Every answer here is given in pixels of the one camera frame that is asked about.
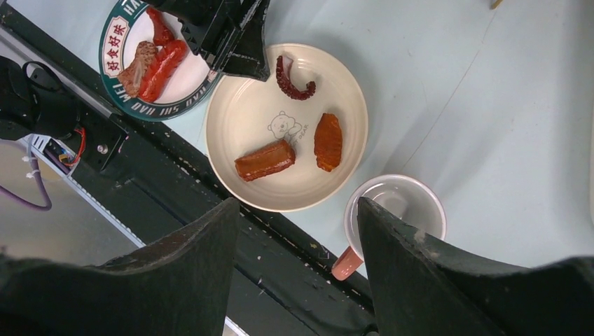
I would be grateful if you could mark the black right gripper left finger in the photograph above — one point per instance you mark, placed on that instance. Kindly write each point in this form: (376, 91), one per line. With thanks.
(177, 285)

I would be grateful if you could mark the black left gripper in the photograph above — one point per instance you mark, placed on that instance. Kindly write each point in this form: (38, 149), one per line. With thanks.
(228, 35)

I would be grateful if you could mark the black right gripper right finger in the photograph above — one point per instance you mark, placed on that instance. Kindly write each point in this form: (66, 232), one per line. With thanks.
(422, 285)

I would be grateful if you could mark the pink ceramic mug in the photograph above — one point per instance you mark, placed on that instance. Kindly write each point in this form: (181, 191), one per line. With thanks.
(404, 197)

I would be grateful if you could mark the cream plate with bear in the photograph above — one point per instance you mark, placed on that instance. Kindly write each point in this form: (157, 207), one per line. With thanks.
(245, 115)

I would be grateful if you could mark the green rimmed printed plate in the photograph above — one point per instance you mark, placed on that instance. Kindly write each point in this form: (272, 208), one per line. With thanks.
(126, 26)

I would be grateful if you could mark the purple octopus tentacle piece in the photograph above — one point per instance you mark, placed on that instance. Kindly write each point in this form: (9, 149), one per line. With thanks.
(283, 77)

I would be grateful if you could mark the red sausage on plate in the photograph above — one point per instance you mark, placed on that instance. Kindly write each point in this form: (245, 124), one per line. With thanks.
(158, 73)

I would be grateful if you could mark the small red food piece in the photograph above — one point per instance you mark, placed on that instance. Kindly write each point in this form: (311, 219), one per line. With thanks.
(162, 34)

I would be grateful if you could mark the brown sausage piece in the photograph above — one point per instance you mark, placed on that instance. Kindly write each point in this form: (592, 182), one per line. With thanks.
(270, 159)

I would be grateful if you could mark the orange fried food piece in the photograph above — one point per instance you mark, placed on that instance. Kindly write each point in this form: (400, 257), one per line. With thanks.
(328, 140)

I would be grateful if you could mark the brown meat piece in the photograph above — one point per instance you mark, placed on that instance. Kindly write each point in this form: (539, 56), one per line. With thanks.
(131, 77)

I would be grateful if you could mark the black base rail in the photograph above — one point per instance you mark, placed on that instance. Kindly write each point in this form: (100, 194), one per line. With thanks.
(281, 282)

